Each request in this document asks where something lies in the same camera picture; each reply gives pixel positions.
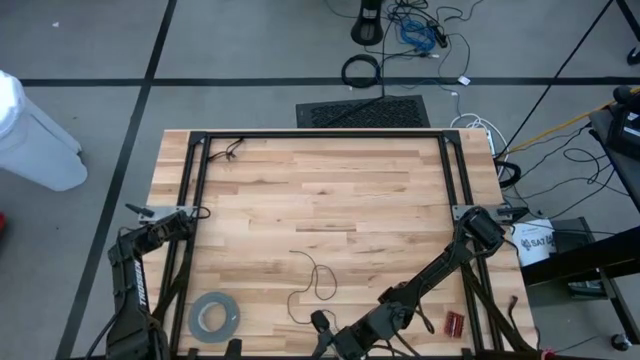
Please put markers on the black aluminium table frame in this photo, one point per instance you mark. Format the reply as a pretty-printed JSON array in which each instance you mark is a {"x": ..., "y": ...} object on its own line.
[{"x": 325, "y": 134}]

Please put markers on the black floor grate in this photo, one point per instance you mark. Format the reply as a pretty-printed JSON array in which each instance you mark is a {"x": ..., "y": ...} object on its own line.
[{"x": 365, "y": 112}]

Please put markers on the white trash bin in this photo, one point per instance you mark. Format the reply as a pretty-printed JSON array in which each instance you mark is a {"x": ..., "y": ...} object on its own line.
[{"x": 35, "y": 145}]

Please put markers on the white paper sign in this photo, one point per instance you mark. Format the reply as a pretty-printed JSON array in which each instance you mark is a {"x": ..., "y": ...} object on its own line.
[{"x": 535, "y": 242}]

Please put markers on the black stand base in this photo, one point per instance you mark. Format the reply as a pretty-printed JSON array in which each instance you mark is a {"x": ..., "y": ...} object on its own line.
[{"x": 367, "y": 25}]

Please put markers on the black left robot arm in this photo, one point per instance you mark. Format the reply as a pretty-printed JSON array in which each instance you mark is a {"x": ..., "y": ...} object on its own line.
[{"x": 132, "y": 280}]

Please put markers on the grey duct tape roll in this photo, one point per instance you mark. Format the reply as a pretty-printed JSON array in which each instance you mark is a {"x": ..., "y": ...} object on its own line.
[{"x": 200, "y": 331}]

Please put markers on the white adapter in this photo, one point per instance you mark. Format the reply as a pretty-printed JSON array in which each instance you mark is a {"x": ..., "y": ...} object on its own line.
[{"x": 463, "y": 80}]

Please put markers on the black power adapter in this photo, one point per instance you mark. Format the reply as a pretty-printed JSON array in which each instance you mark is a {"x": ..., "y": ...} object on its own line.
[{"x": 439, "y": 35}]

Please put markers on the red screwdriver bit set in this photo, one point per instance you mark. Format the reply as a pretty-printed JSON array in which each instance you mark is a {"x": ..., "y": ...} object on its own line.
[{"x": 454, "y": 325}]

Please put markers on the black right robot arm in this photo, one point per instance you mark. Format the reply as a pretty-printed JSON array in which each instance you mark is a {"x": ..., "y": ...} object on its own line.
[{"x": 440, "y": 265}]

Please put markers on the white power strip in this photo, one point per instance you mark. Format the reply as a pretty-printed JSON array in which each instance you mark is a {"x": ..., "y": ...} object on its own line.
[{"x": 490, "y": 140}]

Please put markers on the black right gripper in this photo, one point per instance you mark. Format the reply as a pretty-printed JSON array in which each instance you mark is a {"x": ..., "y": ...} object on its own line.
[{"x": 345, "y": 345}]

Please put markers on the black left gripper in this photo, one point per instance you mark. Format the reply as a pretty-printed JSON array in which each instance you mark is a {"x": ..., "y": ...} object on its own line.
[{"x": 233, "y": 349}]

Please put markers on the black equipment cart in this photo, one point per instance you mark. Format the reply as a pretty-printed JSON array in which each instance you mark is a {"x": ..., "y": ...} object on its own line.
[{"x": 575, "y": 260}]

